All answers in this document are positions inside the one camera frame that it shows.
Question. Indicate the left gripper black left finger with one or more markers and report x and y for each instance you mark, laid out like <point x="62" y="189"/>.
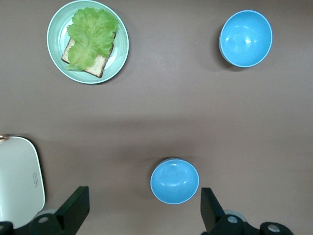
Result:
<point x="71" y="215"/>

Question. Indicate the green lettuce leaf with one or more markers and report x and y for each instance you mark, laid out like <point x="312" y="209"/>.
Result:
<point x="90" y="36"/>

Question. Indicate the brown table cover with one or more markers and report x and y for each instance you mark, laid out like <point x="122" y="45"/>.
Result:
<point x="156" y="110"/>

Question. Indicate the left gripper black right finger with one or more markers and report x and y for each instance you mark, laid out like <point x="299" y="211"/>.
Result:
<point x="215" y="218"/>

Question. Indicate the bread slice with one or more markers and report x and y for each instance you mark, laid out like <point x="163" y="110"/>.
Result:
<point x="97" y="64"/>

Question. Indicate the blue bowl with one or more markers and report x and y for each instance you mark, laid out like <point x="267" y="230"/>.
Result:
<point x="245" y="39"/>
<point x="174" y="182"/>

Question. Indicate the light green plate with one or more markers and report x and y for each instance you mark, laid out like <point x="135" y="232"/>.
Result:
<point x="55" y="36"/>

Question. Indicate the cream toaster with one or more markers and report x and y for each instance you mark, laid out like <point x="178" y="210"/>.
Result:
<point x="17" y="181"/>

